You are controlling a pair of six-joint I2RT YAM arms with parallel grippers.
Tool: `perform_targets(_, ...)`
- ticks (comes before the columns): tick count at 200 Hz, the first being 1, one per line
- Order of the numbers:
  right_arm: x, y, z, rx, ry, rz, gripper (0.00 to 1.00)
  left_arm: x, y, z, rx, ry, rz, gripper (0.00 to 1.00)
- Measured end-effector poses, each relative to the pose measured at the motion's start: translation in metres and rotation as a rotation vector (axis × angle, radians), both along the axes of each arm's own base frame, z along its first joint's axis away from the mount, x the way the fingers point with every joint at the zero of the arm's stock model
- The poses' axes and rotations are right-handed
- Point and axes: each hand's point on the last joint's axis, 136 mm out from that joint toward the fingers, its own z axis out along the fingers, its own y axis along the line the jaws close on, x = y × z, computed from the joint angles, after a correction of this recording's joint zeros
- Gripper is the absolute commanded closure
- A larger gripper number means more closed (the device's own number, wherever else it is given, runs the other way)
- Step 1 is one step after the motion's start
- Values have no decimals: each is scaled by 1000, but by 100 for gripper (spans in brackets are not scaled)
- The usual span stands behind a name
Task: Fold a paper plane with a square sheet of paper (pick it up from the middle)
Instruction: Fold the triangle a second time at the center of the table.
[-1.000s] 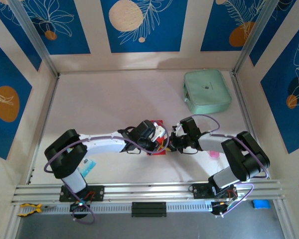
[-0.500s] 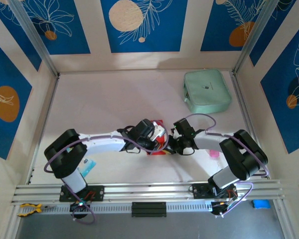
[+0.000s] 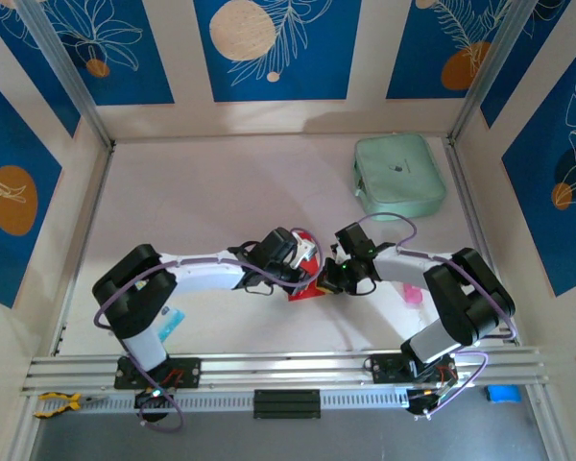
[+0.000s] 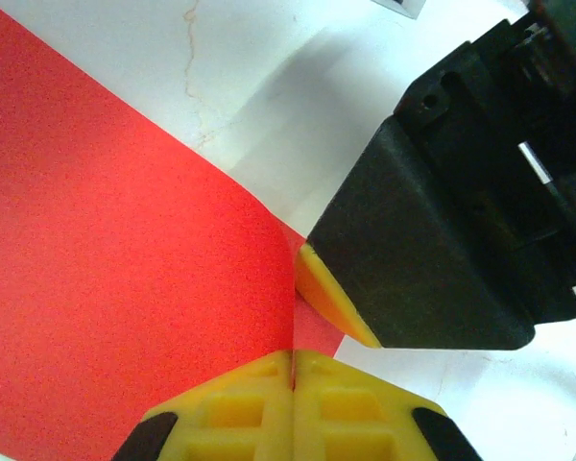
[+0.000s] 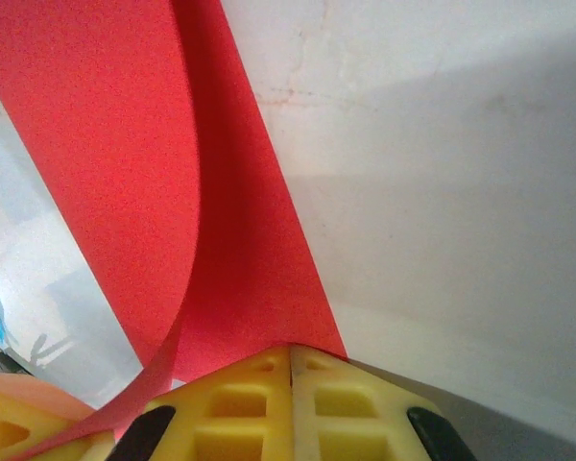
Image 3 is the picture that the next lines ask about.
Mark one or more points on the red paper sheet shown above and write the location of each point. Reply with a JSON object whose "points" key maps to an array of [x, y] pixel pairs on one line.
{"points": [[302, 294]]}

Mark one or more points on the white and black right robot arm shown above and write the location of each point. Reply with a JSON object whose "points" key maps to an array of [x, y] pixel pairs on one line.
{"points": [[470, 298]]}

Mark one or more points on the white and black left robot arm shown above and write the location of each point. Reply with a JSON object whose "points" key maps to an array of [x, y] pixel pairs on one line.
{"points": [[139, 288]]}

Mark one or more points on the mint green zip pouch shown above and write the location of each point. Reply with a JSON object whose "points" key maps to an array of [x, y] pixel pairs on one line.
{"points": [[398, 173]]}

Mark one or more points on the black ribbed block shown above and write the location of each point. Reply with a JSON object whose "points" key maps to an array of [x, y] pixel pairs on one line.
{"points": [[287, 404]]}

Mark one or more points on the blue wet wipes packet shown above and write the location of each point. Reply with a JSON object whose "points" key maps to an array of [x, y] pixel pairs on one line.
{"points": [[173, 322]]}

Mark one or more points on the black controller board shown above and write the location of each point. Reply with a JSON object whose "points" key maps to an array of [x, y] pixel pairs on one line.
{"points": [[153, 397], [424, 401]]}

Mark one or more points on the blue block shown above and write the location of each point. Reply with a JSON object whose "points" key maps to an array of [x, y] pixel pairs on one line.
{"points": [[503, 395]]}

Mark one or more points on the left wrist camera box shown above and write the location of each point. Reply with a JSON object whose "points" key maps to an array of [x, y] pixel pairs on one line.
{"points": [[304, 249]]}

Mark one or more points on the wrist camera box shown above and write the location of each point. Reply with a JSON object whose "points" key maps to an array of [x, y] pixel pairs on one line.
{"points": [[337, 249], [304, 249]]}

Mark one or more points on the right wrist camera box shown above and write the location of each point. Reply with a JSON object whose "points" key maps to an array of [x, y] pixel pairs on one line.
{"points": [[337, 249]]}

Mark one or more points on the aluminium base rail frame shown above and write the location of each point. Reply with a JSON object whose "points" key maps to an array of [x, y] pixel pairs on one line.
{"points": [[278, 367]]}

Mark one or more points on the aluminium side rail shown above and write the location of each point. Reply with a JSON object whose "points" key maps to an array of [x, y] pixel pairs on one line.
{"points": [[91, 216], [465, 192]]}

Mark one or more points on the aluminium corner post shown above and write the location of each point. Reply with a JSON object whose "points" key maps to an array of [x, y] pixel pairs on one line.
{"points": [[492, 72], [67, 72]]}

